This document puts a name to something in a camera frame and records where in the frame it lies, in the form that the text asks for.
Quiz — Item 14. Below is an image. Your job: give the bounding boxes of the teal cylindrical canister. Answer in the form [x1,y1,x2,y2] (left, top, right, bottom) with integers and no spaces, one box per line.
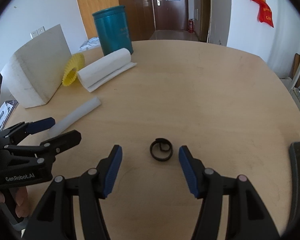
[92,5,134,56]

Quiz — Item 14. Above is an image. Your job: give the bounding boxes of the red fire extinguisher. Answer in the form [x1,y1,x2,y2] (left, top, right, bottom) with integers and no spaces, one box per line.
[188,19,194,33]

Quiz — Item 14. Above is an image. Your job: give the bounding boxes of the black smartphone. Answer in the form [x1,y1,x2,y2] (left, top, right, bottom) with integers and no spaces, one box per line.
[288,141,300,227]

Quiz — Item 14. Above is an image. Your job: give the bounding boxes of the side door frame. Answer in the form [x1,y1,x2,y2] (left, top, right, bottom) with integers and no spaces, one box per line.
[199,0,211,42]

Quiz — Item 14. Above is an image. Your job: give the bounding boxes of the white foam tube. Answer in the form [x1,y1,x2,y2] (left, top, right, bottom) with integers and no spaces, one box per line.
[49,97,101,138]

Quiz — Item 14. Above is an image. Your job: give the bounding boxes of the white foam sheet roll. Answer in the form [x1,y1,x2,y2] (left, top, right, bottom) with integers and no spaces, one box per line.
[77,48,137,93]

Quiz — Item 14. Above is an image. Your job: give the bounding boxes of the printed paper sheets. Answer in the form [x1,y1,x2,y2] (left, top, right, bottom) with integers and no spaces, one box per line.
[0,100,15,131]

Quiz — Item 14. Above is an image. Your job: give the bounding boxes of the dark brown entrance door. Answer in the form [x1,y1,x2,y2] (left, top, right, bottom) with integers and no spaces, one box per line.
[153,0,189,31]

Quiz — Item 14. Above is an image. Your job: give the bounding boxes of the yellow foam fruit net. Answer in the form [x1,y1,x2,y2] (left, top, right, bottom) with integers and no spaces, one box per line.
[62,53,85,87]

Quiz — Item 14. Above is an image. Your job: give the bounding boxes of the white styrofoam box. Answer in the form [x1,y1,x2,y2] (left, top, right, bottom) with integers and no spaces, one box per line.
[2,24,71,108]

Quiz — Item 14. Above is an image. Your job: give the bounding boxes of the double wall socket plate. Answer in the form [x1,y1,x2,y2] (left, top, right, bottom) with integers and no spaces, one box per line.
[30,27,45,39]

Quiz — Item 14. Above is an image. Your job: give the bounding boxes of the person's left hand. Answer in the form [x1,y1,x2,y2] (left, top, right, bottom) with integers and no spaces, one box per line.
[0,187,30,218]

